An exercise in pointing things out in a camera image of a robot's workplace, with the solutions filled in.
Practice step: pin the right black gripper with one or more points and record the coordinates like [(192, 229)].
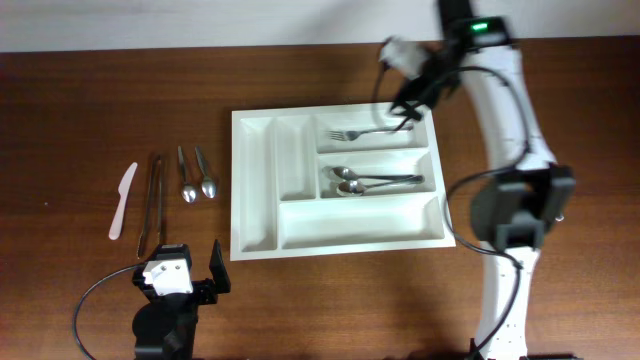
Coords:
[(413, 100)]

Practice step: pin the white plastic cutlery tray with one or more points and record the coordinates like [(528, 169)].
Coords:
[(284, 201)]

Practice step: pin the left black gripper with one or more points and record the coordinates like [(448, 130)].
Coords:
[(201, 291)]

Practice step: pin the small metal teaspoon right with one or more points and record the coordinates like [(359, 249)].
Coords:
[(208, 185)]

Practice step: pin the small metal teaspoon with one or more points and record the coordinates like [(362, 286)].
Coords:
[(188, 191), (208, 185)]

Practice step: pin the long metal tongs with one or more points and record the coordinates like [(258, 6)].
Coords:
[(154, 198)]

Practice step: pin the small metal teaspoon left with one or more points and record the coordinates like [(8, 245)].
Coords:
[(188, 191)]

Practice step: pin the large metal spoon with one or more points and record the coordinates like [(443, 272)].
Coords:
[(348, 174), (358, 188)]

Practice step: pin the metal fork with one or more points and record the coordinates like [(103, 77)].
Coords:
[(352, 135)]

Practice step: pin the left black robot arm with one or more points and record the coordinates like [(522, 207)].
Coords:
[(165, 327)]

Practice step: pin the pink plastic knife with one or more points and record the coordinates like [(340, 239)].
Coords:
[(123, 191)]

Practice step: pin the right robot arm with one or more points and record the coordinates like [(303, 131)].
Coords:
[(526, 190)]

